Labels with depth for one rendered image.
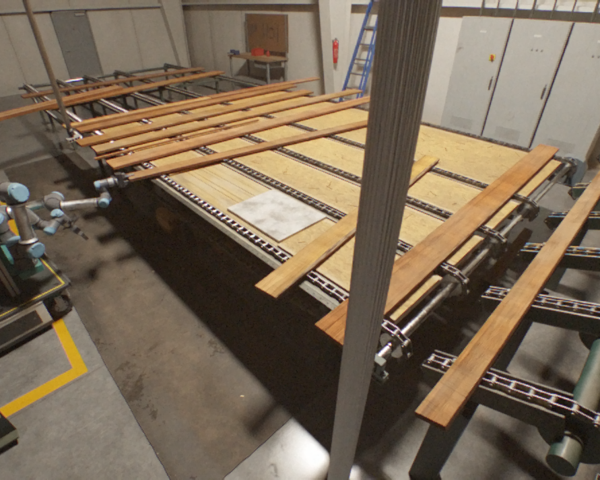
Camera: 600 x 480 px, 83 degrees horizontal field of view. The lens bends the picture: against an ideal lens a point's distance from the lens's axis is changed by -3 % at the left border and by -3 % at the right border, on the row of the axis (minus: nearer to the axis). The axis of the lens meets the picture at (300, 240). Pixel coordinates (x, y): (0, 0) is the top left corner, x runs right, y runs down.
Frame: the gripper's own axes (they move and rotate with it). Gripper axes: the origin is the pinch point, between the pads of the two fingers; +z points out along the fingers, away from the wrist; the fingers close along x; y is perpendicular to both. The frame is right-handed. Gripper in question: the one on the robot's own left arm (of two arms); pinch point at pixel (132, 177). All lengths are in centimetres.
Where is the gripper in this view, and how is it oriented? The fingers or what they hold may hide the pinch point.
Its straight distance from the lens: 344.8
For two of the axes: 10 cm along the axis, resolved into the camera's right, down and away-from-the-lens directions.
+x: 0.0, -8.2, -5.7
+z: 8.2, -3.2, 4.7
